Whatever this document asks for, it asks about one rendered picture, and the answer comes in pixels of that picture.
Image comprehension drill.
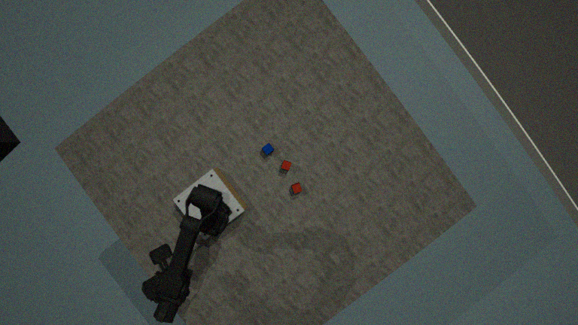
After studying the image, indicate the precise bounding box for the red cube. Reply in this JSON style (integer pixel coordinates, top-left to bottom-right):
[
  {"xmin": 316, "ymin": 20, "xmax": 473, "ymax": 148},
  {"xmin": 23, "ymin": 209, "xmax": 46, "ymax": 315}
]
[
  {"xmin": 281, "ymin": 160, "xmax": 291, "ymax": 171},
  {"xmin": 292, "ymin": 182, "xmax": 302, "ymax": 194}
]

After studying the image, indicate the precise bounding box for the blue cube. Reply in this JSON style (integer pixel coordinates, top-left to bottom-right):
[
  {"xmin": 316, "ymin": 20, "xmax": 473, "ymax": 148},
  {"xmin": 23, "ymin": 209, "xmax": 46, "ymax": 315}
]
[{"xmin": 262, "ymin": 143, "xmax": 274, "ymax": 155}]

